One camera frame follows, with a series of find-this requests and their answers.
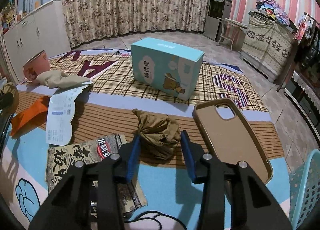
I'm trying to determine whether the orange cloth pouch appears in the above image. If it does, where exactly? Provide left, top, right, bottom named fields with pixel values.
left=10, top=95, right=50, bottom=137

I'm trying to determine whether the brown crumpled paper wad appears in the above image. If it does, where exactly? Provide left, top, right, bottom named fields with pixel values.
left=1, top=82, right=19, bottom=118

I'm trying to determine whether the white cabinet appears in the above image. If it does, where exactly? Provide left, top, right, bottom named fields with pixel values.
left=1, top=0, right=71, bottom=83

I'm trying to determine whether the small metal stool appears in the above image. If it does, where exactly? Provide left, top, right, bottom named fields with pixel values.
left=217, top=18, right=248, bottom=51

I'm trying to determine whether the pink cartoon mug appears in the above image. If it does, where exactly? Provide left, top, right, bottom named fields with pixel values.
left=23, top=50, right=50, bottom=84

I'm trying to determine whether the brown phone case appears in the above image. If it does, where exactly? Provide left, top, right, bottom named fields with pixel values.
left=193, top=98, right=273, bottom=184

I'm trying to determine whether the cloth covered cabinet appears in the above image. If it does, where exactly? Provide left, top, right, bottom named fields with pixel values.
left=240, top=11, right=294, bottom=83

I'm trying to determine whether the teal cardboard box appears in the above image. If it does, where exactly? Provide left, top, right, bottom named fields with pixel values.
left=131, top=37, right=204, bottom=101

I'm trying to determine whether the colourful cartoon blanket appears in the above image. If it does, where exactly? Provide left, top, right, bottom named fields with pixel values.
left=1, top=50, right=290, bottom=229

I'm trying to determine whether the beige crumpled cloth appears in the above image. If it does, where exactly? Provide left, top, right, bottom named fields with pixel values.
left=36, top=70, right=91, bottom=89

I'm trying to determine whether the teal plastic laundry basket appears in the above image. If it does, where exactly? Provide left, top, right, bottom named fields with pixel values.
left=289, top=149, right=319, bottom=229

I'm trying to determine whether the patterned snack packet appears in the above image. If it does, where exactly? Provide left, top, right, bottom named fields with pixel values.
left=44, top=133, right=148, bottom=217

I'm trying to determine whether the white printed paper card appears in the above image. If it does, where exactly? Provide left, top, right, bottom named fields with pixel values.
left=46, top=87, right=83, bottom=146

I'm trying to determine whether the brown paper ball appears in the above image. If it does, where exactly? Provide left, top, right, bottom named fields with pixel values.
left=132, top=109, right=181, bottom=160

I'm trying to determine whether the silver water dispenser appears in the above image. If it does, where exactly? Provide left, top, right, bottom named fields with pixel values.
left=204, top=0, right=232, bottom=41

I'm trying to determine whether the pile of folded clothes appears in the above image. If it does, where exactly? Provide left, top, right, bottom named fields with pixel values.
left=256, top=0, right=290, bottom=26

